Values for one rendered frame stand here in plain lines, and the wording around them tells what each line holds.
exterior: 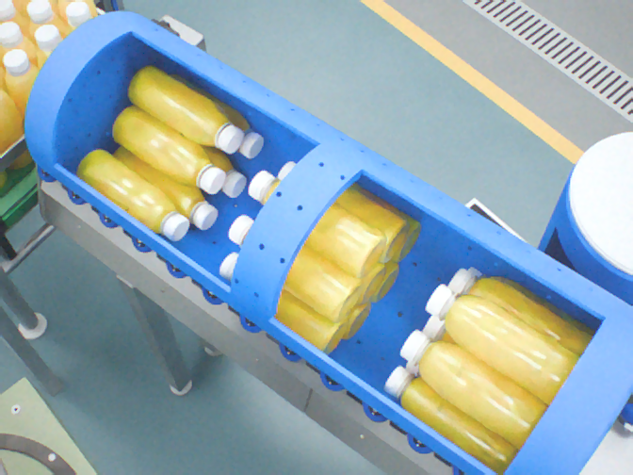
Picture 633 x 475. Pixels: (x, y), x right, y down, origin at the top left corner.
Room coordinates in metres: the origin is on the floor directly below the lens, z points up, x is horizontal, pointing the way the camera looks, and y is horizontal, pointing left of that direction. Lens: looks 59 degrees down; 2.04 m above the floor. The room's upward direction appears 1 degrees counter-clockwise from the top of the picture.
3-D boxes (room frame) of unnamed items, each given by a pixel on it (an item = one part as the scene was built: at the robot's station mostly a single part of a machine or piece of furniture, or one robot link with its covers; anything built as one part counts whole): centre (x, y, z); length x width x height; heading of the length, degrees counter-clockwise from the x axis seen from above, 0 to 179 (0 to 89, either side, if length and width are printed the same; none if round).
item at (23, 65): (0.92, 0.50, 1.08); 0.04 x 0.04 x 0.02
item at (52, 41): (0.98, 0.46, 1.08); 0.04 x 0.04 x 0.02
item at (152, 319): (0.77, 0.38, 0.31); 0.06 x 0.06 x 0.63; 52
